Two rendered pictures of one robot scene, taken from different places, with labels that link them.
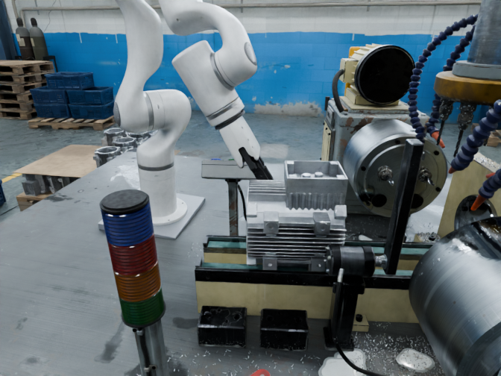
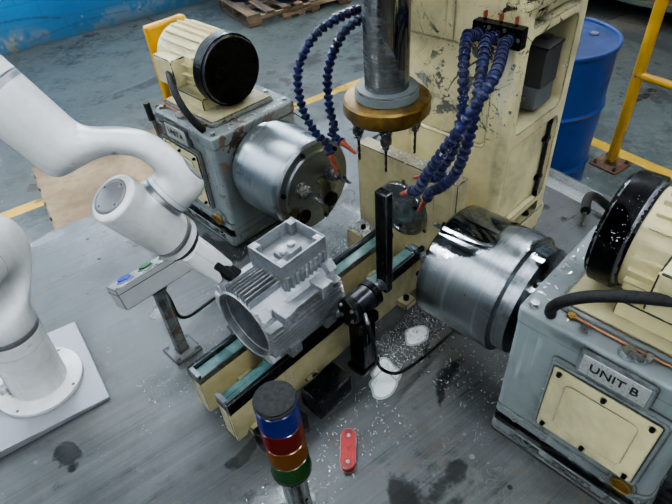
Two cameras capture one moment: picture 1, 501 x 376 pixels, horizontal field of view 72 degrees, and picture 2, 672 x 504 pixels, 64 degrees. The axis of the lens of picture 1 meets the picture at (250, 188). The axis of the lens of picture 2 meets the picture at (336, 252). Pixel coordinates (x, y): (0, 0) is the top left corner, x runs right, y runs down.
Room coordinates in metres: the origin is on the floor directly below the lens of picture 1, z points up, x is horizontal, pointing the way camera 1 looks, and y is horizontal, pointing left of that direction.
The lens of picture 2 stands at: (0.03, 0.38, 1.82)
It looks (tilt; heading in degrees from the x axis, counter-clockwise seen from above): 41 degrees down; 314
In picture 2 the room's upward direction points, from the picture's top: 5 degrees counter-clockwise
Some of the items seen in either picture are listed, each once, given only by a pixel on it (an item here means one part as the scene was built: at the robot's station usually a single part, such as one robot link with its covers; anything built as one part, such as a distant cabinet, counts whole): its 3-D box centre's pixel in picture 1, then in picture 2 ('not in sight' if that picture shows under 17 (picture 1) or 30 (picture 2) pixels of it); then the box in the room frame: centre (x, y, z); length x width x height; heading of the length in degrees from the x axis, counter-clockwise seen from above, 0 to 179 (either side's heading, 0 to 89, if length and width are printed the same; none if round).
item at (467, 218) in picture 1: (473, 227); (401, 209); (0.65, -0.49, 1.02); 0.15 x 0.02 x 0.15; 176
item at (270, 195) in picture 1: (291, 221); (280, 297); (0.67, -0.09, 1.01); 0.20 x 0.19 x 0.19; 88
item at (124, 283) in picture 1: (137, 274); (285, 444); (0.39, 0.16, 1.10); 0.06 x 0.06 x 0.04
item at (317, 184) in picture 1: (312, 184); (288, 254); (0.67, -0.13, 1.11); 0.12 x 0.11 x 0.07; 88
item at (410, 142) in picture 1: (399, 211); (383, 244); (0.53, -0.26, 1.12); 0.04 x 0.03 x 0.26; 86
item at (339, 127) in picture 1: (364, 151); (229, 155); (1.25, -0.44, 0.99); 0.35 x 0.31 x 0.37; 176
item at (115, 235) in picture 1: (127, 219); (277, 410); (0.39, 0.16, 1.19); 0.06 x 0.06 x 0.04
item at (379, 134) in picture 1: (385, 160); (278, 167); (1.01, -0.42, 1.04); 0.37 x 0.25 x 0.25; 176
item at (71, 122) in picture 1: (74, 98); not in sight; (5.61, 2.83, 0.39); 1.20 x 0.80 x 0.79; 85
